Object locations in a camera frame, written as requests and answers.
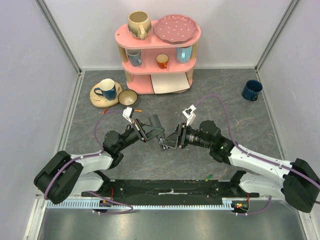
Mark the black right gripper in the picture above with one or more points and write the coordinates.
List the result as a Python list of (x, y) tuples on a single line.
[(180, 136)]

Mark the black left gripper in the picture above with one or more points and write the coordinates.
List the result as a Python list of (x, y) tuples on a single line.
[(148, 129)]

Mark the black remote control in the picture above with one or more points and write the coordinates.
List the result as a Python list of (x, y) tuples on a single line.
[(154, 121)]

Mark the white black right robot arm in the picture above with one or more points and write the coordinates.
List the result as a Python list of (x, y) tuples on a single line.
[(295, 182)]

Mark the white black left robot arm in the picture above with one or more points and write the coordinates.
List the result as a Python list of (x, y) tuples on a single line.
[(67, 174)]

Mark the brown beige bowl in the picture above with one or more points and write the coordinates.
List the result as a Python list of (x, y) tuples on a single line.
[(128, 98)]

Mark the white flat board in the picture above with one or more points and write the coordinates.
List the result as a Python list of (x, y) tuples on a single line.
[(169, 83)]

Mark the green yellow battery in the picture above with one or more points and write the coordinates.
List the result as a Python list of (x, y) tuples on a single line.
[(208, 177)]

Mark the navy white mug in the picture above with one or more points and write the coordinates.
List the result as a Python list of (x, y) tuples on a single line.
[(106, 88)]

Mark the beige round coaster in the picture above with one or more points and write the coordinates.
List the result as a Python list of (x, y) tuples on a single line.
[(100, 101)]

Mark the small orange cup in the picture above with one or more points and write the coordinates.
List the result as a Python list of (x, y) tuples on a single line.
[(162, 60)]

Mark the pink three-tier shelf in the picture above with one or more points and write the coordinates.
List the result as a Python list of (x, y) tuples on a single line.
[(139, 78)]

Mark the grey blue mug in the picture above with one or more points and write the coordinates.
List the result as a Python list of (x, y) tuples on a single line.
[(134, 56)]

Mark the light blue mug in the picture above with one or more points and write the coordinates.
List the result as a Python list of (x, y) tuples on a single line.
[(183, 54)]

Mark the dark blue cup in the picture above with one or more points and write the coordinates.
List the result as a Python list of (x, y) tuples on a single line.
[(252, 90)]

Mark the pink dotted plate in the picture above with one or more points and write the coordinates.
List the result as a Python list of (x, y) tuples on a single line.
[(175, 28)]

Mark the beige ceramic mug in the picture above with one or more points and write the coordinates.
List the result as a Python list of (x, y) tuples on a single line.
[(139, 24)]

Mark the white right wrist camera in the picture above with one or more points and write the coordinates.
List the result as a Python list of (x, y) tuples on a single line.
[(189, 114)]

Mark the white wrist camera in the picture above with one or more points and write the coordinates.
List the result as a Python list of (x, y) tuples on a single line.
[(128, 113), (189, 114)]

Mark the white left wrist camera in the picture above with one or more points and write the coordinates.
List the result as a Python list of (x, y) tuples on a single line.
[(128, 113)]

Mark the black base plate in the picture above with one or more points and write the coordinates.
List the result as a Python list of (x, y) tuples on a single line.
[(172, 192)]

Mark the white slotted cable duct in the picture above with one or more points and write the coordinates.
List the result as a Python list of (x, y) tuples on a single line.
[(96, 204)]

